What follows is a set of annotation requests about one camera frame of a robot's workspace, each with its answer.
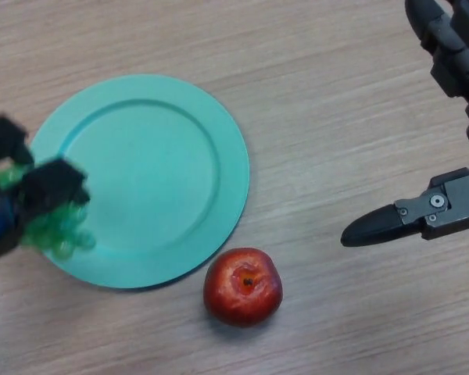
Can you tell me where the green grapes bunch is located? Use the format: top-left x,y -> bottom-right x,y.
0,162 -> 97,259

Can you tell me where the red apple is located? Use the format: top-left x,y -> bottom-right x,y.
202,247 -> 284,328

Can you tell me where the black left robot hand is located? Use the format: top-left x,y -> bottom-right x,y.
0,114 -> 91,266

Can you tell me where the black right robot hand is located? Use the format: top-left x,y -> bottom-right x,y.
340,0 -> 469,247

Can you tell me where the teal round plate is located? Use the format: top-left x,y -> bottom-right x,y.
29,73 -> 250,289

